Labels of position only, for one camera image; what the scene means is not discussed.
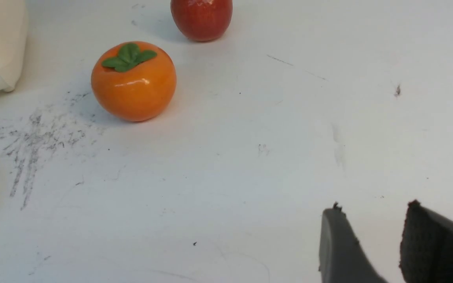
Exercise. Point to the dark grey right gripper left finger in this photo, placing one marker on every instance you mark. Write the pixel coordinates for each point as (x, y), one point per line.
(341, 257)

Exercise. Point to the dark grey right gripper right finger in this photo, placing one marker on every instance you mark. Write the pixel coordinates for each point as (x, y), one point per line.
(426, 248)

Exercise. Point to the red apple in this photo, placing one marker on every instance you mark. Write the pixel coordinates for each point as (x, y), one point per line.
(202, 20)

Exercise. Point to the orange persimmon with green leaf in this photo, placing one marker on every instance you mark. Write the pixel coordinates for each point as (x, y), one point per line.
(134, 81)

